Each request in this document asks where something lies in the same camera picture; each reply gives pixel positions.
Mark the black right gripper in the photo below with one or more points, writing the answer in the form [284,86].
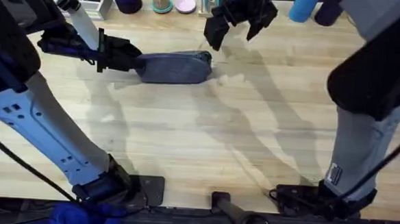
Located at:
[250,6]

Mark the white box with tools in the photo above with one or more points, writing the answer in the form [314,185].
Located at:
[97,7]

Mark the pink round disc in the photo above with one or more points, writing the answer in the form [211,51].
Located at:
[185,5]

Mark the dark navy cylinder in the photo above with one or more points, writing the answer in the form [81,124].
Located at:
[328,12]

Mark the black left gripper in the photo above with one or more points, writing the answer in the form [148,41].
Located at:
[117,54]

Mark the blue cloth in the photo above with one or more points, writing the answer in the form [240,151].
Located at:
[78,217]

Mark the light blue cylinder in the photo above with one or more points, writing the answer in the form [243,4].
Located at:
[303,7]

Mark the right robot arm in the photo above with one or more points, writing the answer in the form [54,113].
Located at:
[359,151]

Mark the blue-grey soft zip bag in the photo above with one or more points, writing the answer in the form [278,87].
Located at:
[175,67]

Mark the wooden cylinder on teal base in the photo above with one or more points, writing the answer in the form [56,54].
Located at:
[161,0]

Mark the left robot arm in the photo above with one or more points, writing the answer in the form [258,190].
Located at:
[48,128]

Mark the wooden stand with teal tools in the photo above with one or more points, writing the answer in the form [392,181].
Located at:
[208,4]

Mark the black clamp rod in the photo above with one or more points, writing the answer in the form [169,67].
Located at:
[230,211]

